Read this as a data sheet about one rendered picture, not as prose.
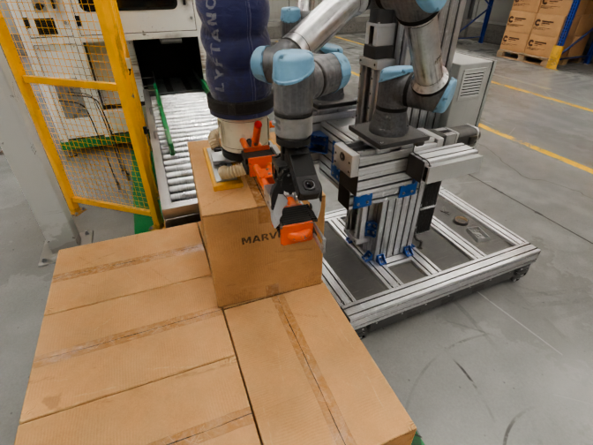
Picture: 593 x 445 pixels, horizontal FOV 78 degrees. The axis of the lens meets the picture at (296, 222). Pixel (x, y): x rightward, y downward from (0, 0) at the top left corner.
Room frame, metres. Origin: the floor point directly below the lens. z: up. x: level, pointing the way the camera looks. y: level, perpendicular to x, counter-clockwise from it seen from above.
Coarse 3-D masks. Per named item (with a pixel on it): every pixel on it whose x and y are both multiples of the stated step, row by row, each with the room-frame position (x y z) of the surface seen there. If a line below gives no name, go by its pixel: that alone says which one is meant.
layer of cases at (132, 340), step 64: (64, 256) 1.20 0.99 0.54; (128, 256) 1.20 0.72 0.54; (192, 256) 1.20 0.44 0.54; (64, 320) 0.86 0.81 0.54; (128, 320) 0.86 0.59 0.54; (192, 320) 0.86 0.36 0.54; (256, 320) 0.86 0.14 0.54; (320, 320) 0.86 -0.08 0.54; (64, 384) 0.62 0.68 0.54; (128, 384) 0.62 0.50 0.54; (192, 384) 0.62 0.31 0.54; (256, 384) 0.62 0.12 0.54; (320, 384) 0.62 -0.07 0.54; (384, 384) 0.62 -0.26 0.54
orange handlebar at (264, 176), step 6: (270, 126) 1.32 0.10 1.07; (246, 144) 1.12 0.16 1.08; (270, 162) 0.98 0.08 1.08; (258, 168) 0.95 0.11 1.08; (270, 168) 0.94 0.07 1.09; (258, 174) 0.90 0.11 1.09; (264, 174) 0.90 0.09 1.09; (270, 174) 0.90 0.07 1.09; (258, 180) 0.91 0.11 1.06; (264, 180) 0.87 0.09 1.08; (270, 180) 0.91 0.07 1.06; (288, 198) 0.78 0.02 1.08; (288, 204) 0.77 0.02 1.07; (288, 234) 0.64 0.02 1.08; (294, 234) 0.64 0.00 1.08; (300, 234) 0.63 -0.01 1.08; (306, 234) 0.64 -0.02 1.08; (294, 240) 0.63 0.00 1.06; (300, 240) 0.63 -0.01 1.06
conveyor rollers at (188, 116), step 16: (160, 96) 3.57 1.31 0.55; (176, 96) 3.55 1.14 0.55; (192, 96) 3.59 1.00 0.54; (176, 112) 3.10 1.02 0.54; (192, 112) 3.14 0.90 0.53; (208, 112) 3.11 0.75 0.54; (160, 128) 2.71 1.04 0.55; (176, 128) 2.75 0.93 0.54; (192, 128) 2.71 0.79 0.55; (208, 128) 2.74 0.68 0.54; (160, 144) 2.46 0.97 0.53; (176, 144) 2.41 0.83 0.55; (176, 160) 2.15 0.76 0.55; (176, 176) 1.96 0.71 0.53; (192, 176) 1.92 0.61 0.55; (176, 192) 1.78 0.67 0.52; (192, 192) 1.74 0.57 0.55
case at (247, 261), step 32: (192, 160) 1.30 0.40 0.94; (224, 192) 1.05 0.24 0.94; (256, 192) 1.05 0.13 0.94; (224, 224) 0.93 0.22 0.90; (256, 224) 0.96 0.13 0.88; (320, 224) 1.03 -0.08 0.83; (224, 256) 0.92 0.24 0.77; (256, 256) 0.96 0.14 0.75; (288, 256) 0.99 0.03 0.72; (320, 256) 1.03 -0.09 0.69; (224, 288) 0.92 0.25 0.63; (256, 288) 0.95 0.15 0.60; (288, 288) 0.99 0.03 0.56
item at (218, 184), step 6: (204, 150) 1.35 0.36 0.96; (210, 150) 1.33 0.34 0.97; (216, 150) 1.28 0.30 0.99; (210, 156) 1.28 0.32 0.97; (210, 162) 1.24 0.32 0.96; (222, 162) 1.17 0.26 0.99; (228, 162) 1.22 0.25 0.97; (234, 162) 1.24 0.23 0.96; (210, 168) 1.19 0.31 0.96; (216, 168) 1.18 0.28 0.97; (210, 174) 1.15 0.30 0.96; (216, 174) 1.13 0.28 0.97; (216, 180) 1.09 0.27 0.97; (222, 180) 1.09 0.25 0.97; (228, 180) 1.09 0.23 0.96; (234, 180) 1.10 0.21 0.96; (240, 180) 1.10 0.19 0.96; (216, 186) 1.06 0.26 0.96; (222, 186) 1.06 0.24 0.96; (228, 186) 1.07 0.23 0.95; (234, 186) 1.08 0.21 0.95; (240, 186) 1.08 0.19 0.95
